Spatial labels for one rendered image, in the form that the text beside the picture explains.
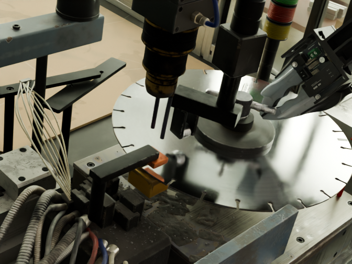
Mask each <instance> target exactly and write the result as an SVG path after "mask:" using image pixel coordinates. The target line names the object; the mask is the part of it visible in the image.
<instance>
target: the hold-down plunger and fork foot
mask: <svg viewBox="0 0 352 264"><path fill-rule="evenodd" d="M240 82H241V78H230V77H229V76H227V75H225V74H223V77H222V81H221V85H220V88H219V93H218V97H216V96H213V95H210V94H207V93H204V92H201V91H198V90H195V89H192V88H189V87H187V86H184V85H181V84H179V85H178V86H177V88H176V90H175V94H174V96H173V99H172V104H171V107H174V110H173V116H172V121H171V126H170V131H171V132H172V133H173V134H174V135H175V136H176V137H178V138H179V139H182V138H183V133H184V128H185V123H188V124H189V125H190V127H191V135H192V136H194V135H195V132H196V128H197V123H198V120H199V117H203V118H206V119H208V120H211V121H214V122H217V123H219V124H222V125H225V126H228V127H231V128H235V127H236V125H237V123H238V122H239V120H240V117H241V113H242V111H243V106H242V105H239V104H236V103H235V102H236V98H237V94H238V90H239V86H240Z"/></svg>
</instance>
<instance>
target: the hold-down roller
mask: <svg viewBox="0 0 352 264"><path fill-rule="evenodd" d="M190 134H191V127H190V125H189V124H188V123H185V128H184V133H183V138H186V137H188V136H190Z"/></svg>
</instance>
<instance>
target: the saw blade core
mask: <svg viewBox="0 0 352 264"><path fill-rule="evenodd" d="M204 72H205V74H204ZM222 77H223V72H222V71H217V70H204V71H203V69H186V70H185V73H184V74H183V75H182V76H179V78H178V83H177V86H178V85H179V84H181V85H184V86H187V87H189V88H192V89H195V90H198V91H201V92H204V93H205V92H206V89H211V90H215V91H219V88H220V85H221V81H222ZM255 80H256V78H253V77H250V76H245V77H242V78H241V82H240V86H239V91H241V90H242V87H243V84H244V83H249V84H250V89H249V92H248V93H249V94H250V95H251V96H252V98H253V101H254V102H257V103H261V104H262V100H263V98H264V96H261V92H262V90H263V89H264V88H266V87H267V86H268V85H269V84H271V83H269V82H266V81H263V80H260V79H258V80H257V83H254V82H255ZM141 86H143V87H141ZM128 97H129V98H128ZM155 100H156V98H155V97H153V96H151V95H150V94H148V92H147V91H146V88H145V78H143V79H141V80H139V81H137V82H136V83H134V84H132V85H131V86H129V87H128V88H127V89H126V90H124V91H123V93H122V94H121V95H120V96H119V97H118V99H117V101H116V103H115V105H114V108H113V112H112V127H113V131H114V134H115V137H116V139H117V141H118V143H119V144H120V146H121V147H122V148H123V151H124V152H125V153H129V152H131V151H133V150H136V149H138V148H140V147H143V146H145V145H148V144H149V145H151V146H153V147H154V148H156V149H157V150H159V151H160V152H161V153H162V154H164V155H165V156H167V157H168V162H167V163H166V164H163V165H161V166H159V167H157V168H155V169H153V168H152V167H150V166H149V165H147V164H145V165H143V166H141V167H142V169H143V168H148V171H147V172H146V173H147V174H149V175H150V176H151V177H153V178H154V179H156V180H158V181H159V182H161V183H163V184H164V185H168V184H169V183H170V182H171V181H172V180H175V181H173V182H172V183H171V184H170V185H169V187H170V188H172V189H174V190H176V191H178V192H180V193H182V194H185V195H187V196H190V197H192V198H195V199H197V200H200V199H201V197H202V193H206V194H205V195H204V197H203V200H202V201H203V202H206V203H210V204H214V205H218V206H222V207H227V208H232V209H236V208H237V204H236V201H239V204H238V206H239V210H243V211H252V212H272V211H273V210H274V212H276V211H278V210H279V209H281V208H283V207H284V206H286V205H287V204H290V205H292V206H293V207H295V208H296V209H297V210H301V209H304V208H305V207H306V208H308V207H312V206H315V205H318V204H321V203H323V202H325V201H327V200H329V198H332V197H334V196H335V195H336V194H338V193H339V192H340V191H341V190H342V189H343V188H344V187H345V185H346V184H347V183H348V181H349V179H350V177H351V174H352V150H351V146H350V144H349V142H348V141H339V140H337V138H342V139H347V138H346V136H345V135H344V133H343V132H342V130H341V129H340V128H339V127H338V126H337V124H336V123H335V122H334V121H333V120H332V119H331V118H330V117H329V116H326V114H325V113H324V112H323V111H321V112H315V113H309V114H304V115H302V116H298V117H293V118H288V119H283V120H270V121H271V123H272V124H273V126H274V128H275V132H276V133H275V137H274V140H273V143H272V145H271V146H270V147H269V148H268V149H266V150H265V151H262V152H259V153H253V154H239V153H232V152H228V151H224V150H221V149H218V148H216V147H214V146H212V145H210V144H208V143H207V142H205V141H204V140H203V139H202V138H201V137H200V136H199V135H198V134H197V133H196V132H195V135H194V136H192V135H190V136H188V137H186V138H183V139H179V138H178V137H176V136H175V135H174V134H173V133H172V132H171V131H170V126H171V121H172V116H173V110H174V107H171V108H170V113H169V117H168V122H167V127H166V133H165V136H164V139H160V134H161V129H162V124H163V119H164V114H165V111H166V106H167V101H168V98H161V99H160V102H159V108H158V113H157V119H156V125H155V128H154V129H151V121H152V116H153V110H154V106H155ZM319 116H320V117H319ZM321 116H322V117H321ZM122 128H124V129H122ZM334 132H335V133H334ZM130 146H133V147H130ZM342 148H343V149H342ZM342 164H344V165H345V166H344V165H342ZM146 165H147V166H146ZM141 167H140V168H141ZM336 179H337V180H338V181H337V180H336ZM320 191H321V192H323V193H321V192H320ZM298 200H300V201H301V202H299V201H298ZM269 203H271V204H272V208H273V210H272V208H271V206H270V205H269Z"/></svg>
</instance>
